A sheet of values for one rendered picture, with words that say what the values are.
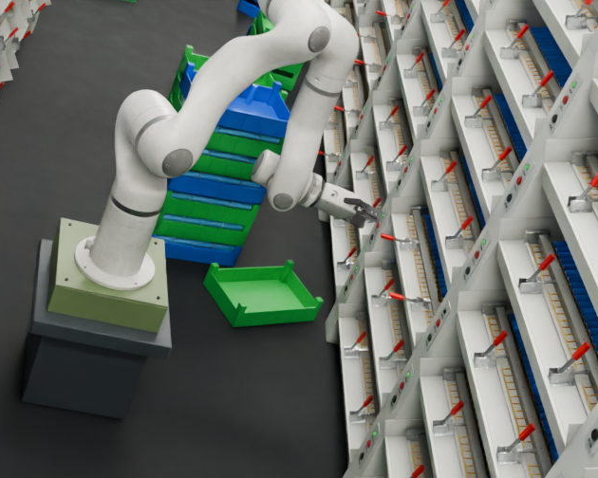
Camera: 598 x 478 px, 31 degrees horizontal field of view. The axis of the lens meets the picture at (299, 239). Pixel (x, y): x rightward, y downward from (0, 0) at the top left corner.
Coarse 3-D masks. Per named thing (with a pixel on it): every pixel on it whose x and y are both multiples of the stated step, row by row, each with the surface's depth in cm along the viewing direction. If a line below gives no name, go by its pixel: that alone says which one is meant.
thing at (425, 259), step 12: (408, 228) 288; (420, 228) 285; (420, 240) 280; (420, 252) 276; (420, 264) 272; (432, 276) 266; (420, 288) 264; (432, 288) 261; (432, 300) 257; (432, 312) 256
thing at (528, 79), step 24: (504, 24) 267; (528, 24) 267; (504, 48) 252; (528, 48) 251; (552, 48) 252; (504, 72) 245; (528, 72) 243; (552, 72) 226; (528, 96) 229; (552, 96) 229; (528, 120) 224; (528, 144) 221
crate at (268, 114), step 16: (192, 64) 307; (192, 80) 312; (240, 96) 320; (256, 96) 322; (272, 96) 321; (224, 112) 298; (240, 112) 300; (256, 112) 316; (272, 112) 320; (288, 112) 312; (240, 128) 303; (256, 128) 305; (272, 128) 306
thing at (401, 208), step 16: (400, 208) 295; (416, 208) 293; (400, 224) 291; (400, 256) 278; (416, 256) 278; (400, 272) 275; (416, 272) 271; (416, 288) 265; (416, 320) 254; (416, 336) 243
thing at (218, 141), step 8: (176, 96) 313; (176, 104) 312; (216, 136) 302; (224, 136) 303; (232, 136) 304; (208, 144) 303; (216, 144) 304; (224, 144) 305; (232, 144) 306; (240, 144) 307; (248, 144) 307; (256, 144) 308; (264, 144) 309; (272, 144) 310; (280, 144) 311; (232, 152) 307; (240, 152) 308; (248, 152) 309; (256, 152) 310; (272, 152) 311; (280, 152) 312
